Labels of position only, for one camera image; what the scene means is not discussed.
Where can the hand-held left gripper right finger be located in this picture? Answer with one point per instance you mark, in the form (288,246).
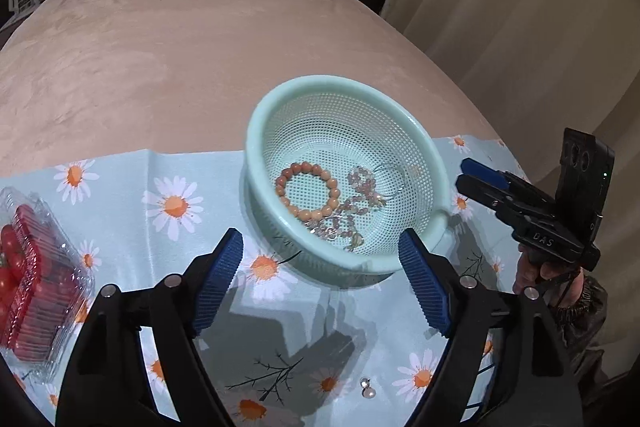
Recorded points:
(425,282)

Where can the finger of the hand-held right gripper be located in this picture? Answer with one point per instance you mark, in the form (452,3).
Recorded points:
(482,170)
(480,192)

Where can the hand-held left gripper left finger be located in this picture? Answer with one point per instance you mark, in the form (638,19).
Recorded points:
(220,277)

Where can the silver hoop earring with beads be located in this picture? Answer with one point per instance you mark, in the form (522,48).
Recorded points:
(324,232)

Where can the green plastic strainer basket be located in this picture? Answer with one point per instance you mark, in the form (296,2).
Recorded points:
(350,127)

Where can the person's right forearm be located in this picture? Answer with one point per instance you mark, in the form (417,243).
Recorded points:
(585,312)

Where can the person's right hand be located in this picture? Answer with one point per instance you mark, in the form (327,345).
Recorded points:
(527,269)

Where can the small pearl earring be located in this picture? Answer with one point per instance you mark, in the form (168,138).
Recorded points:
(369,391)

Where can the daisy print blue cloth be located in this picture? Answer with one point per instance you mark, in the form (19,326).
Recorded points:
(125,179)

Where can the cream curtain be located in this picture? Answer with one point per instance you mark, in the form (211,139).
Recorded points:
(525,7)

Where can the clear box of cherry tomatoes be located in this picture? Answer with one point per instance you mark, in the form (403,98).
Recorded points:
(35,287)

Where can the beige bedspread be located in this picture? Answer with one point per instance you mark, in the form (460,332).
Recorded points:
(175,72)

